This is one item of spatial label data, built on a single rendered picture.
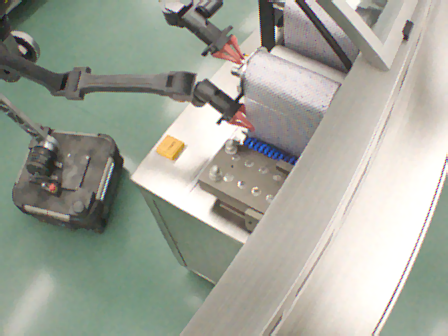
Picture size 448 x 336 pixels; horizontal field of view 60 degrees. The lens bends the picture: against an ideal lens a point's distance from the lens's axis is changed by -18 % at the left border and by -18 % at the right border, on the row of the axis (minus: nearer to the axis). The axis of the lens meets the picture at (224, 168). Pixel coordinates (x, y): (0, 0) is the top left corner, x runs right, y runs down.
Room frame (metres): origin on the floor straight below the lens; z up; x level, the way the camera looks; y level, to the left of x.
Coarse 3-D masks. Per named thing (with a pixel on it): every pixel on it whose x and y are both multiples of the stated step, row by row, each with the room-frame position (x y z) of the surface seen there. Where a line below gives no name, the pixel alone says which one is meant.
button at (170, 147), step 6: (168, 138) 0.90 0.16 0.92; (174, 138) 0.90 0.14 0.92; (162, 144) 0.88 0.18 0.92; (168, 144) 0.88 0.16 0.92; (174, 144) 0.87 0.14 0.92; (180, 144) 0.87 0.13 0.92; (156, 150) 0.87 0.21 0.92; (162, 150) 0.86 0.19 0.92; (168, 150) 0.86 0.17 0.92; (174, 150) 0.85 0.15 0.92; (180, 150) 0.86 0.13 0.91; (168, 156) 0.84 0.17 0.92; (174, 156) 0.83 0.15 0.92
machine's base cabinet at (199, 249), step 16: (144, 192) 0.76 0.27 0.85; (160, 208) 0.73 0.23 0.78; (160, 224) 0.76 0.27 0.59; (176, 224) 0.70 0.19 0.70; (192, 224) 0.64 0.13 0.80; (176, 240) 0.73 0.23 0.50; (192, 240) 0.66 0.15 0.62; (208, 240) 0.61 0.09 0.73; (224, 240) 0.56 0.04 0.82; (176, 256) 0.76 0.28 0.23; (192, 256) 0.69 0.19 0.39; (208, 256) 0.63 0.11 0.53; (224, 256) 0.57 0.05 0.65; (208, 272) 0.65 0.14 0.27; (224, 272) 0.59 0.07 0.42
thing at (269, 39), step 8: (264, 0) 1.12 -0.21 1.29; (264, 8) 1.12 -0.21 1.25; (272, 8) 1.11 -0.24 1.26; (264, 16) 1.12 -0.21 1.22; (272, 16) 1.11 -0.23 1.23; (280, 16) 1.16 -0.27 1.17; (264, 24) 1.12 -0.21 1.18; (272, 24) 1.11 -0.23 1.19; (280, 24) 1.16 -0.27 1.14; (264, 32) 1.13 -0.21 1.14; (272, 32) 1.11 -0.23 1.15; (280, 32) 1.20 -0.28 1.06; (264, 40) 1.13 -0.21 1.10; (272, 40) 1.11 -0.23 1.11; (280, 40) 1.16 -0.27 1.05; (272, 48) 1.11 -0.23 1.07
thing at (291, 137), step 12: (252, 108) 0.78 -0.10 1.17; (264, 108) 0.75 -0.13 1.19; (252, 120) 0.78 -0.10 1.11; (264, 120) 0.75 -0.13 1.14; (276, 120) 0.73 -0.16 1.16; (288, 120) 0.71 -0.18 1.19; (252, 132) 0.78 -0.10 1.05; (264, 132) 0.75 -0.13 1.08; (276, 132) 0.73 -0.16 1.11; (288, 132) 0.71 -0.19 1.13; (300, 132) 0.68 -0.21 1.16; (312, 132) 0.66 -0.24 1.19; (276, 144) 0.73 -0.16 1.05; (288, 144) 0.70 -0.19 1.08; (300, 144) 0.68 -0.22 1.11
